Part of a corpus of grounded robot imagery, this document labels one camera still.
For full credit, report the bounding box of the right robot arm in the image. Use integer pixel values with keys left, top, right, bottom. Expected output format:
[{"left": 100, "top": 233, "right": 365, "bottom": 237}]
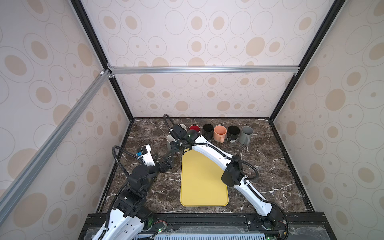
[{"left": 168, "top": 125, "right": 287, "bottom": 230}]

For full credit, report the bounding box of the small grey mug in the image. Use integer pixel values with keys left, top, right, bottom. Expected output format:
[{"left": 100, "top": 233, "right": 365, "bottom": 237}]
[{"left": 167, "top": 135, "right": 177, "bottom": 151}]

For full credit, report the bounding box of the yellow plastic tray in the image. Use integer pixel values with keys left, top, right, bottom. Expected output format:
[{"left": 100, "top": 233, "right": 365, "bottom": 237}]
[{"left": 180, "top": 150, "right": 229, "bottom": 207}]

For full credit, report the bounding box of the green lit circuit board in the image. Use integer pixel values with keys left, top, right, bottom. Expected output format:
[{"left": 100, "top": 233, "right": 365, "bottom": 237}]
[{"left": 152, "top": 221, "right": 168, "bottom": 235}]

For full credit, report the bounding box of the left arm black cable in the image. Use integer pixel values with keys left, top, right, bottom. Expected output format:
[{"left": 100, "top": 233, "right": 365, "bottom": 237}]
[{"left": 98, "top": 145, "right": 139, "bottom": 240}]

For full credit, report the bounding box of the back aluminium rail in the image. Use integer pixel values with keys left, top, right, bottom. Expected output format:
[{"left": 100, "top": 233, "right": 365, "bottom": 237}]
[{"left": 102, "top": 65, "right": 300, "bottom": 76}]

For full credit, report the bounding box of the large grey mug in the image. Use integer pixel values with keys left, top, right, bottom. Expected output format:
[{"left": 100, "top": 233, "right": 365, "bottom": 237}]
[{"left": 239, "top": 126, "right": 254, "bottom": 146}]

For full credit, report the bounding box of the black mug white rim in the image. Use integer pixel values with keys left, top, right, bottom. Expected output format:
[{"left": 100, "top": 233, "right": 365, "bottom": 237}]
[{"left": 202, "top": 124, "right": 214, "bottom": 141}]

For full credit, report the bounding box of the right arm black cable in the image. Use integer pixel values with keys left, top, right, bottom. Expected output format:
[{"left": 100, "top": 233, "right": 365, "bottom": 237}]
[{"left": 163, "top": 113, "right": 290, "bottom": 240}]

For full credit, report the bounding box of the peach and cream mug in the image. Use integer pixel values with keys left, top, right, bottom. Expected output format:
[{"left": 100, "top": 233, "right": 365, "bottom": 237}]
[{"left": 213, "top": 126, "right": 227, "bottom": 143}]

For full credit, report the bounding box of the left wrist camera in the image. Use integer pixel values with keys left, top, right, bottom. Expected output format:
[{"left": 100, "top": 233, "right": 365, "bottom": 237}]
[{"left": 136, "top": 145, "right": 155, "bottom": 167}]

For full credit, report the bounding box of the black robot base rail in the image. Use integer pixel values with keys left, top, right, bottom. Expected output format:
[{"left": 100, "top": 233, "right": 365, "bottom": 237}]
[{"left": 137, "top": 211, "right": 336, "bottom": 240}]

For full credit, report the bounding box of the black mug white base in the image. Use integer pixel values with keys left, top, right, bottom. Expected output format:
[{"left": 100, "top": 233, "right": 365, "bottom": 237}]
[{"left": 227, "top": 126, "right": 241, "bottom": 143}]

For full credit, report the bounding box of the left aluminium rail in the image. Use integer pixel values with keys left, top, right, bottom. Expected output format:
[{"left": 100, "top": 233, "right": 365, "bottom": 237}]
[{"left": 1, "top": 69, "right": 112, "bottom": 224}]

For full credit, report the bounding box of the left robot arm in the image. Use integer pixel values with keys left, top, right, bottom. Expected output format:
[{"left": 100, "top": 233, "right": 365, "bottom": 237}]
[{"left": 93, "top": 150, "right": 174, "bottom": 240}]

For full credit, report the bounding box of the aluminium rail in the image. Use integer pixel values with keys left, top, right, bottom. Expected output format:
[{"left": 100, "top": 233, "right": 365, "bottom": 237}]
[
  {"left": 1, "top": 69, "right": 112, "bottom": 224},
  {"left": 102, "top": 65, "right": 300, "bottom": 76}
]

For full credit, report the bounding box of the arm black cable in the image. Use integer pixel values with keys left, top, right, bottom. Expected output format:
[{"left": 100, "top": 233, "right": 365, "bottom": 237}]
[
  {"left": 98, "top": 145, "right": 139, "bottom": 240},
  {"left": 163, "top": 113, "right": 290, "bottom": 240}
]

